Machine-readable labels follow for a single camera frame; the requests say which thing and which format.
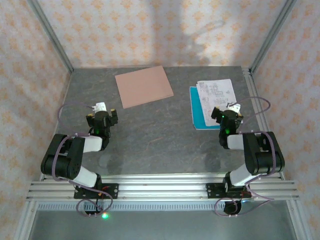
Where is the triple aluminium side rail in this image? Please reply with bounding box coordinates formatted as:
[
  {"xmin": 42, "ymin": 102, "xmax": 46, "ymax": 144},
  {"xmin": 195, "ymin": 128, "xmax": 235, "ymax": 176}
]
[{"xmin": 241, "ymin": 66, "xmax": 286, "ymax": 181}]

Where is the grey metal base panel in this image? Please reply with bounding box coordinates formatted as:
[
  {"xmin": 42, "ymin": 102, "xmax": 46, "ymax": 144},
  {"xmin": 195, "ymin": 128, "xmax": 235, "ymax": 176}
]
[{"xmin": 27, "ymin": 210, "xmax": 298, "ymax": 240}]

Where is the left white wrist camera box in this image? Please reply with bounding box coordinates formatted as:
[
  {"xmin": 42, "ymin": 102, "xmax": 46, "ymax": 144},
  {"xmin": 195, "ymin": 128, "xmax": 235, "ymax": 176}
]
[{"xmin": 91, "ymin": 101, "xmax": 107, "ymax": 112}]

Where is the aluminium frame post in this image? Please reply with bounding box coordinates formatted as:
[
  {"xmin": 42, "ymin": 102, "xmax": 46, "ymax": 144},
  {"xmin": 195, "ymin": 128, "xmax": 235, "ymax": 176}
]
[
  {"xmin": 249, "ymin": 0, "xmax": 298, "ymax": 75},
  {"xmin": 26, "ymin": 0, "xmax": 75, "ymax": 74}
]

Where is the thin aluminium side rail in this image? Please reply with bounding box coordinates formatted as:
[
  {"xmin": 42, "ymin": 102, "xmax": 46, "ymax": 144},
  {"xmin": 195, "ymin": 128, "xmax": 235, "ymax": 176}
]
[{"xmin": 39, "ymin": 71, "xmax": 74, "ymax": 181}]

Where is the teal plastic folder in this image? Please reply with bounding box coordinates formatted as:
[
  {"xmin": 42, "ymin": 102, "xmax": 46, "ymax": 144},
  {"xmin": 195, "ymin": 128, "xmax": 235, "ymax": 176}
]
[{"xmin": 189, "ymin": 86, "xmax": 222, "ymax": 131}]

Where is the wide aluminium base rail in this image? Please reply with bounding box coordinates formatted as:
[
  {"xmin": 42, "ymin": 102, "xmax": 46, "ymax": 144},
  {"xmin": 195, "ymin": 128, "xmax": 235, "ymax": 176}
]
[{"xmin": 26, "ymin": 173, "xmax": 300, "ymax": 201}]

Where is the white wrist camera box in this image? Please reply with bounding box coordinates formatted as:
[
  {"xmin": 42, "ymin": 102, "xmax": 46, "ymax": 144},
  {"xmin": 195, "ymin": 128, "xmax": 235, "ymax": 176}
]
[
  {"xmin": 225, "ymin": 101, "xmax": 243, "ymax": 114},
  {"xmin": 91, "ymin": 101, "xmax": 107, "ymax": 112}
]

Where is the black round cable connector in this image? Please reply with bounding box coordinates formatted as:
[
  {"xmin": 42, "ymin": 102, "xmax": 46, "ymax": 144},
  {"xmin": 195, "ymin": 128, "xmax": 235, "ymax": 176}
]
[{"xmin": 223, "ymin": 201, "xmax": 243, "ymax": 216}]

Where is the pink-brown paper folder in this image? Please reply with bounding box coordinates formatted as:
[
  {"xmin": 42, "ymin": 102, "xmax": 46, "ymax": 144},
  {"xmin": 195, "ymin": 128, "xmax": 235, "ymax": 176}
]
[{"xmin": 114, "ymin": 65, "xmax": 174, "ymax": 110}]

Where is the slotted grey cable duct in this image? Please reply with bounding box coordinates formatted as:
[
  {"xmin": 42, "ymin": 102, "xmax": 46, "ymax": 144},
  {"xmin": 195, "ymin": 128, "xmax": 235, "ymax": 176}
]
[{"xmin": 37, "ymin": 201, "xmax": 288, "ymax": 212}]

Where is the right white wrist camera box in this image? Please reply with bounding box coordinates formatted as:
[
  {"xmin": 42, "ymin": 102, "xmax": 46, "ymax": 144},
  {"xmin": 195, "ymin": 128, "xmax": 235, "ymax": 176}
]
[{"xmin": 225, "ymin": 101, "xmax": 243, "ymax": 114}]

